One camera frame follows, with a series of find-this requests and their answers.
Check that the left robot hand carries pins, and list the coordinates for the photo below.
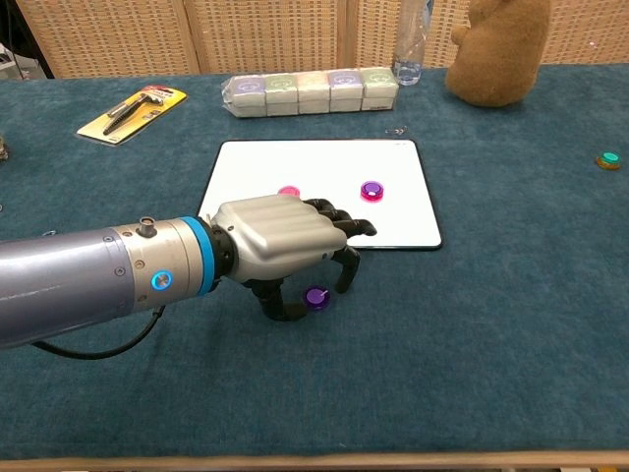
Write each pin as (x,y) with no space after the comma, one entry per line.
(280,231)

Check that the red round magnet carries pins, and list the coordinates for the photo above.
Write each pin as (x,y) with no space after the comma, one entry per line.
(289,190)
(372,198)

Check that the purple round magnet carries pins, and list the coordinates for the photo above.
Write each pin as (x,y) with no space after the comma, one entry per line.
(372,188)
(316,298)

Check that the white magnetic board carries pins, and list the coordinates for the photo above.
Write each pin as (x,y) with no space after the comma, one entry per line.
(319,167)

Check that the wrapped pack of pastel boxes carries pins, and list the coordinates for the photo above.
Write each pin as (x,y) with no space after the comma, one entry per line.
(314,93)

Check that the silver paper clip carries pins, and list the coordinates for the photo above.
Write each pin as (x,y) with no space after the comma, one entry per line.
(395,131)

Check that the teal table cloth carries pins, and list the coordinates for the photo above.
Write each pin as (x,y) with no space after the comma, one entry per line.
(314,393)

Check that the razor in yellow blister pack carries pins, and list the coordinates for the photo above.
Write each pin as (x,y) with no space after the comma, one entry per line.
(132,114)

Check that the clear plastic water bottle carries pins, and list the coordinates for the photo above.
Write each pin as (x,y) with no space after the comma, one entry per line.
(410,44)

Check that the wicker folding screen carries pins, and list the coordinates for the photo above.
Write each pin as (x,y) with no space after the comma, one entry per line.
(123,34)

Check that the brown plush toy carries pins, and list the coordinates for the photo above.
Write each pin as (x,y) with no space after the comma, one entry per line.
(498,54)

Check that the clear jar of binder clips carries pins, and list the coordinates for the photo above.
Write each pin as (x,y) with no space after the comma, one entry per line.
(2,147)

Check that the black diagonal pole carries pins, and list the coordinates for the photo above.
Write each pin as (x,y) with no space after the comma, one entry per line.
(30,39)

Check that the teal round magnet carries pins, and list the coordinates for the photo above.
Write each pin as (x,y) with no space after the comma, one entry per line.
(611,158)

